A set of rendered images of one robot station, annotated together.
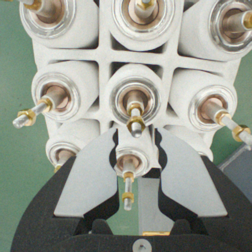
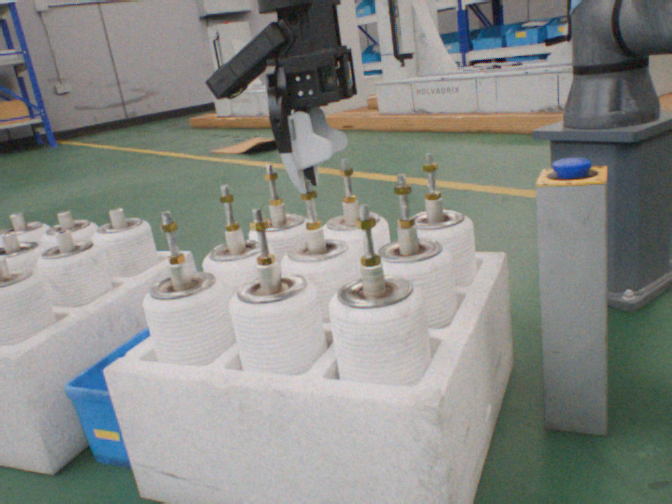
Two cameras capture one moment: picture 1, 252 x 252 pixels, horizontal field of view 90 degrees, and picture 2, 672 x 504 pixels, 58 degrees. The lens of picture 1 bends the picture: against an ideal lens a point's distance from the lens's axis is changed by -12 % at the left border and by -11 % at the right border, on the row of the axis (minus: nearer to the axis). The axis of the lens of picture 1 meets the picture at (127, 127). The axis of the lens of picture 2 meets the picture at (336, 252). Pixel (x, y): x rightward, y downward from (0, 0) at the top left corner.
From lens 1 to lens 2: 74 cm
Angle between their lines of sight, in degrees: 86
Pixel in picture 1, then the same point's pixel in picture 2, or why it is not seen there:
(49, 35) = (206, 284)
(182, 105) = (341, 235)
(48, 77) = (244, 289)
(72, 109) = (295, 279)
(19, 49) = not seen: outside the picture
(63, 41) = (220, 284)
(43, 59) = (216, 370)
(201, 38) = (282, 235)
